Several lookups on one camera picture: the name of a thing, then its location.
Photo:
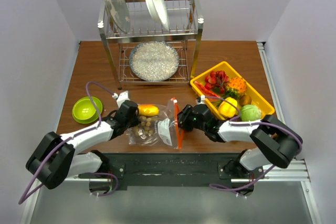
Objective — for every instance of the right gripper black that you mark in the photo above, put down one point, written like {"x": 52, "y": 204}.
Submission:
{"x": 182, "y": 117}

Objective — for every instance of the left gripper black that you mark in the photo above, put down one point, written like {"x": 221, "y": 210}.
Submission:
{"x": 135, "y": 121}

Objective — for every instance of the yellow fake bell pepper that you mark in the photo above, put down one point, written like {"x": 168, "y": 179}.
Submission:
{"x": 228, "y": 107}

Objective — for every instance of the clear zip top bag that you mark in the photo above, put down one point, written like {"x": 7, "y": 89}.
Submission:
{"x": 166, "y": 129}

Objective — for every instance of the red fake strawberry bunch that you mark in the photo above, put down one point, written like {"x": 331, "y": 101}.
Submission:
{"x": 217, "y": 81}

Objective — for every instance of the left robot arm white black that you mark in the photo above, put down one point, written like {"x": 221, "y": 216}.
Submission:
{"x": 59, "y": 156}

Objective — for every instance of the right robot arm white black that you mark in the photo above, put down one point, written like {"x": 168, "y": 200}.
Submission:
{"x": 276, "y": 144}

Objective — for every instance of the yellow orange fake mango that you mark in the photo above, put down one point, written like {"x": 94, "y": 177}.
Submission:
{"x": 148, "y": 110}

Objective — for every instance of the brown fake longan bunch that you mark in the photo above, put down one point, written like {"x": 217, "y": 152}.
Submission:
{"x": 145, "y": 128}

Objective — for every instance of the fake watermelon slice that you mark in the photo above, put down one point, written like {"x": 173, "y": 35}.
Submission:
{"x": 202, "y": 90}

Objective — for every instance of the brown fake kiwi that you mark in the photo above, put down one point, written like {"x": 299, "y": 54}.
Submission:
{"x": 245, "y": 100}

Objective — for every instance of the orange fake pineapple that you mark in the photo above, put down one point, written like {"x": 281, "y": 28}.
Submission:
{"x": 235, "y": 88}

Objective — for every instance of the green fake cabbage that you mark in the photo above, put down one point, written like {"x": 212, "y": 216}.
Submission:
{"x": 250, "y": 113}

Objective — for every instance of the green plastic bowl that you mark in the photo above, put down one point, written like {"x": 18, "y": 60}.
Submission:
{"x": 84, "y": 112}

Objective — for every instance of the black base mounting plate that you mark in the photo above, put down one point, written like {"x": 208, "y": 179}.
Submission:
{"x": 175, "y": 169}

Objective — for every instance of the speckled blue rim plate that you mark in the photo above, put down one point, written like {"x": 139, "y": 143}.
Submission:
{"x": 154, "y": 61}

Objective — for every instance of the metal dish rack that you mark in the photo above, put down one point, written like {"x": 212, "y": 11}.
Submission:
{"x": 184, "y": 34}

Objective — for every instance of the grey patterned plate upright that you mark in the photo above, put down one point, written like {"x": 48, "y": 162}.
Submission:
{"x": 119, "y": 12}

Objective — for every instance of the white bowl upright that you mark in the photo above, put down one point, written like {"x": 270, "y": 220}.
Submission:
{"x": 158, "y": 12}

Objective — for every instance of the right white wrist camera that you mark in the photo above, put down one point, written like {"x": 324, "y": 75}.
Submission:
{"x": 201, "y": 99}

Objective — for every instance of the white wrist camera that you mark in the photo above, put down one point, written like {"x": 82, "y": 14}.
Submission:
{"x": 201, "y": 99}
{"x": 121, "y": 97}

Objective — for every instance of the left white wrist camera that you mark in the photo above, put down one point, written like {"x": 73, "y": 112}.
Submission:
{"x": 121, "y": 97}

